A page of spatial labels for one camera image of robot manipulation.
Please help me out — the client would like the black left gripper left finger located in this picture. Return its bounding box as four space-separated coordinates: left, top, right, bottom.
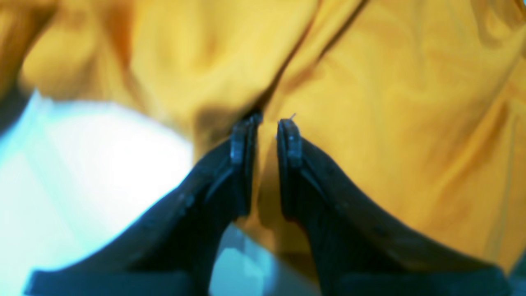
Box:
24 113 261 296

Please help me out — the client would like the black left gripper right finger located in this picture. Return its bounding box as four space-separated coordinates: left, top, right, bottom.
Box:
277 119 512 296

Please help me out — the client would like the orange t-shirt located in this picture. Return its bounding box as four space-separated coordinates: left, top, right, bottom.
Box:
1 0 525 273

